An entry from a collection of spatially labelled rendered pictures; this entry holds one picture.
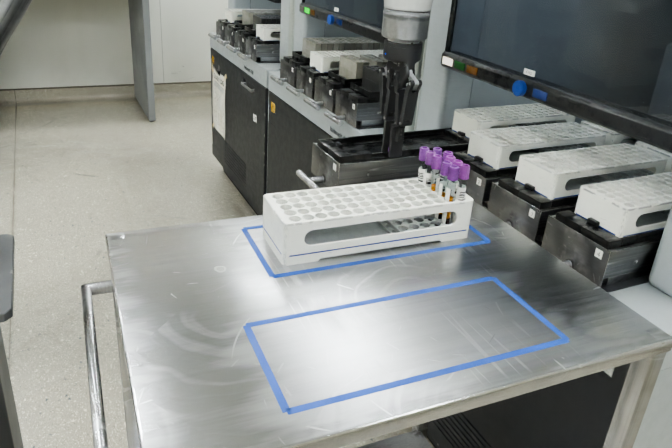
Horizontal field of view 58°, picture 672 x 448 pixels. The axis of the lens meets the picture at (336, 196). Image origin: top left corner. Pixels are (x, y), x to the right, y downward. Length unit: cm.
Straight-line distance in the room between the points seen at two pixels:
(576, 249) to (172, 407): 71
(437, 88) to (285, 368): 98
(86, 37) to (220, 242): 385
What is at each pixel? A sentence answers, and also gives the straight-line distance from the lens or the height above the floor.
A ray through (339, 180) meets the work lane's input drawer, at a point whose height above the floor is 77.
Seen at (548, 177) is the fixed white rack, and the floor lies 85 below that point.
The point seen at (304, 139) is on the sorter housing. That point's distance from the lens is 201.
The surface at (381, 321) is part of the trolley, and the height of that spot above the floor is 82.
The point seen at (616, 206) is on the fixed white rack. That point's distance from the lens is 105.
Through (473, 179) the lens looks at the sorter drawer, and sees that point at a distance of 125.
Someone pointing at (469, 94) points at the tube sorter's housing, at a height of 89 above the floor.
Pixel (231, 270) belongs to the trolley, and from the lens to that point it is 80.
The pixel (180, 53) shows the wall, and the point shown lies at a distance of 475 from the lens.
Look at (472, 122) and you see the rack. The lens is 140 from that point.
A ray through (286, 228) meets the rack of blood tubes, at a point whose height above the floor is 88.
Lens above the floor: 123
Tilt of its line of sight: 24 degrees down
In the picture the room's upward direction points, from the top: 4 degrees clockwise
